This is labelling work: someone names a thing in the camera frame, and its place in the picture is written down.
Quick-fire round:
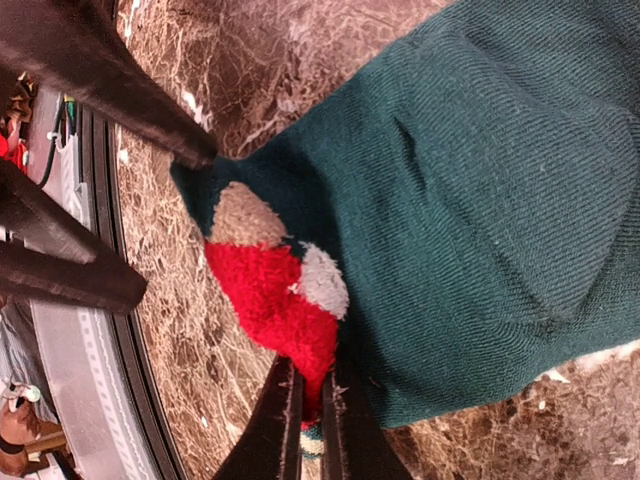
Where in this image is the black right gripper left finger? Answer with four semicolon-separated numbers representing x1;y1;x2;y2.
214;356;304;480

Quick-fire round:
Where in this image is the black front table rail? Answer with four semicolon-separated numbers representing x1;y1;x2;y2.
79;107;187;479

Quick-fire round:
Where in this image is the dark green sock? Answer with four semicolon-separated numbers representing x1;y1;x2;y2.
170;1;639;455

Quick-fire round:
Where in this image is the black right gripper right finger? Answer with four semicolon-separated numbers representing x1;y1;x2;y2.
321;347;411;480

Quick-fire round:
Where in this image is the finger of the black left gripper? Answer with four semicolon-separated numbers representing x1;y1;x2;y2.
1;161;147;314
1;1;217;169

